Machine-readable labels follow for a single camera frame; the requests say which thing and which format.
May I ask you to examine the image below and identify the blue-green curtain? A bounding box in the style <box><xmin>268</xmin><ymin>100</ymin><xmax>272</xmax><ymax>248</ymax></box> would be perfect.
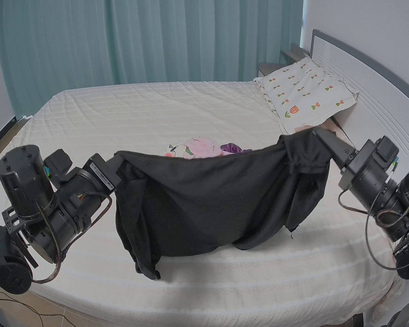
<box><xmin>0</xmin><ymin>0</ymin><xmax>305</xmax><ymax>118</ymax></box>

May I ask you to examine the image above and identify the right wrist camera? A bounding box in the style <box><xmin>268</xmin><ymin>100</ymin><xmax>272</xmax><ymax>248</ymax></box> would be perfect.
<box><xmin>375</xmin><ymin>136</ymin><xmax>400</xmax><ymax>165</ymax></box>

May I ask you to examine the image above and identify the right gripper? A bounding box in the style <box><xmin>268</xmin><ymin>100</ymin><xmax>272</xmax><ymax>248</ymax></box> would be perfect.
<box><xmin>312</xmin><ymin>128</ymin><xmax>401</xmax><ymax>214</ymax></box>

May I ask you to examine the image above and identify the purple garment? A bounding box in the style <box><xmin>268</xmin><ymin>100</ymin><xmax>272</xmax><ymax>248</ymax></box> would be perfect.
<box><xmin>220</xmin><ymin>143</ymin><xmax>253</xmax><ymax>156</ymax></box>

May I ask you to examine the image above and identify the grey white bedside table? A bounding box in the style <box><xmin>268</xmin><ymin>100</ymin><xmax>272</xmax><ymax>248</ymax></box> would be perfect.
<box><xmin>258</xmin><ymin>43</ymin><xmax>311</xmax><ymax>81</ymax></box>

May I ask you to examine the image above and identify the pink garment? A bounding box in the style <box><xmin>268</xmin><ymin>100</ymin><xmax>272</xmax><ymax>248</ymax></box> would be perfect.
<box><xmin>182</xmin><ymin>136</ymin><xmax>224</xmax><ymax>157</ymax></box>

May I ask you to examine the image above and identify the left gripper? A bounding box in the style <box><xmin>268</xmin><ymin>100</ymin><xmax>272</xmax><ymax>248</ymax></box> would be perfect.
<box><xmin>60</xmin><ymin>153</ymin><xmax>121</xmax><ymax>233</ymax></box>

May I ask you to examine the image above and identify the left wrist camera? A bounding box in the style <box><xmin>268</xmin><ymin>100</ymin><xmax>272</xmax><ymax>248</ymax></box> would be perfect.
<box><xmin>44</xmin><ymin>149</ymin><xmax>74</xmax><ymax>183</ymax></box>

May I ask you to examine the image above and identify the white printed garment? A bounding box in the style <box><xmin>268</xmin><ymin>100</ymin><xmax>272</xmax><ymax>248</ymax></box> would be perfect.
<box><xmin>163</xmin><ymin>143</ymin><xmax>195</xmax><ymax>159</ymax></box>

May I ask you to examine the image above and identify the bed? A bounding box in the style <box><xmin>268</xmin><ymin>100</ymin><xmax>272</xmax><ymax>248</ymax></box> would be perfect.
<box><xmin>0</xmin><ymin>29</ymin><xmax>409</xmax><ymax>327</ymax></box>

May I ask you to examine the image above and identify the white printed pillow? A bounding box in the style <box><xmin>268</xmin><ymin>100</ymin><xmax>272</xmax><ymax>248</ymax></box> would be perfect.
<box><xmin>253</xmin><ymin>56</ymin><xmax>359</xmax><ymax>135</ymax></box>

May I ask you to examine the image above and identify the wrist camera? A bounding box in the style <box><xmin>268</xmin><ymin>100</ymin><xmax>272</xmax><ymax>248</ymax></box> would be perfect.
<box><xmin>44</xmin><ymin>149</ymin><xmax>74</xmax><ymax>183</ymax></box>
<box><xmin>375</xmin><ymin>136</ymin><xmax>400</xmax><ymax>165</ymax></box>

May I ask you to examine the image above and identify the black T-shirt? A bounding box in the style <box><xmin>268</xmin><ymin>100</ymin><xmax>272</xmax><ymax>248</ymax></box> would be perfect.
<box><xmin>114</xmin><ymin>128</ymin><xmax>331</xmax><ymax>281</ymax></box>

